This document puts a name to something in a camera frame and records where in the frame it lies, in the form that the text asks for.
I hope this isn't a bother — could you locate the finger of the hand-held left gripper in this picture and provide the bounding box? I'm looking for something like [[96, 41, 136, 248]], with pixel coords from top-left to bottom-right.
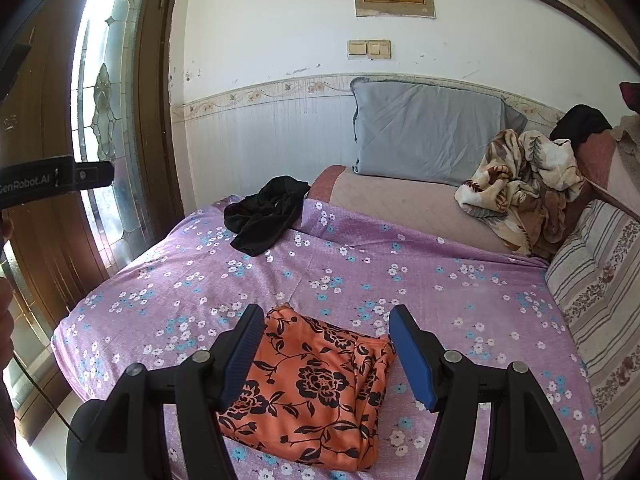
[[0, 42, 32, 103], [55, 160, 115, 192]]

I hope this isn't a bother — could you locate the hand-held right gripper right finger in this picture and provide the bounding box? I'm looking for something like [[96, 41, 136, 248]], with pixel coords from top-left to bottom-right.
[[389, 305, 583, 480]]

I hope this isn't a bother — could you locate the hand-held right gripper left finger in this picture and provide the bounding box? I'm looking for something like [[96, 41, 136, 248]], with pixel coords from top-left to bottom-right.
[[67, 304, 266, 480]]

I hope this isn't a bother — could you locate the orange black floral blouse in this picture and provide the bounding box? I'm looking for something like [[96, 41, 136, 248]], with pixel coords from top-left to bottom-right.
[[216, 306, 397, 472]]

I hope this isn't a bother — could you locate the wooden door with stained glass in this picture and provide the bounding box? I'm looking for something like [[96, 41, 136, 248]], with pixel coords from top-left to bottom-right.
[[0, 0, 188, 431]]

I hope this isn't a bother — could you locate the purple floral bedsheet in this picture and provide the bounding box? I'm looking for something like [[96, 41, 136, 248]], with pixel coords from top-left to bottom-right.
[[50, 192, 603, 480]]

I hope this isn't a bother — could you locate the black crumpled cloth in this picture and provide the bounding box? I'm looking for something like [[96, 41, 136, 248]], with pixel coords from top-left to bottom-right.
[[223, 175, 312, 257]]

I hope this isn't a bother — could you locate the pink sofa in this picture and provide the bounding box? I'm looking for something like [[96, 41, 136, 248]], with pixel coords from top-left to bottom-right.
[[305, 127, 640, 266]]

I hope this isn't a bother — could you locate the beige brown floral blanket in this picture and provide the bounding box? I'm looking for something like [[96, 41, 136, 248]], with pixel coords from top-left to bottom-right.
[[454, 129, 586, 258]]

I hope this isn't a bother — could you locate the striped floral cushion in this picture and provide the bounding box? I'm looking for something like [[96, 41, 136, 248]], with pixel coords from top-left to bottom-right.
[[544, 199, 640, 480]]

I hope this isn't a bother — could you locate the grey pillow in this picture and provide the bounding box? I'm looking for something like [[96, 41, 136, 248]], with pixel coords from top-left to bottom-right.
[[350, 76, 528, 188]]

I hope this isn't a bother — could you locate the black garment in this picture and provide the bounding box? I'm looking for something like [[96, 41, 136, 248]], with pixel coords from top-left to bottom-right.
[[550, 104, 613, 146]]

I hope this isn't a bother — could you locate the beige fleece towel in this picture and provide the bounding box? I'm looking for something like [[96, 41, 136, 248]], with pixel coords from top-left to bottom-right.
[[612, 112, 640, 146]]

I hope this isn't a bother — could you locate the maroon fuzzy cloth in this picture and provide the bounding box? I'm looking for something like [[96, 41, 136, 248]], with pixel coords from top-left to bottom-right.
[[619, 80, 640, 116]]

